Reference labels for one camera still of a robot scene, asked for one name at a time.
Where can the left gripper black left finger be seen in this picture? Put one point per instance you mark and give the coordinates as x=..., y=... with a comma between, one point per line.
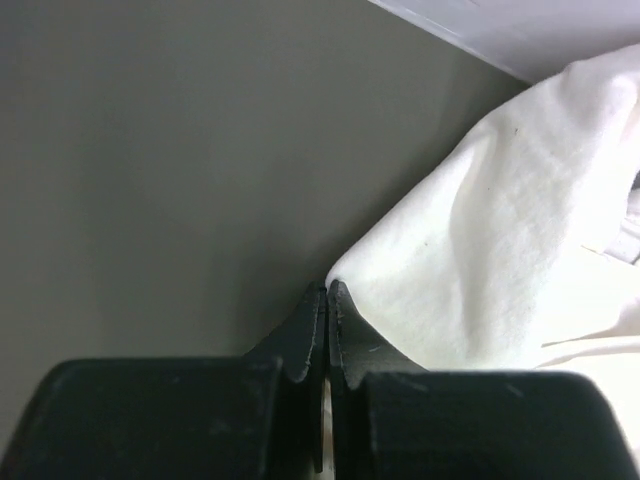
x=254, y=416

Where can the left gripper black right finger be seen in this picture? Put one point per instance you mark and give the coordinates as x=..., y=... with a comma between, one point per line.
x=393, y=419

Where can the white t shirt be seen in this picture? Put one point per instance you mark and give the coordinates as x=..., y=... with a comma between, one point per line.
x=520, y=251

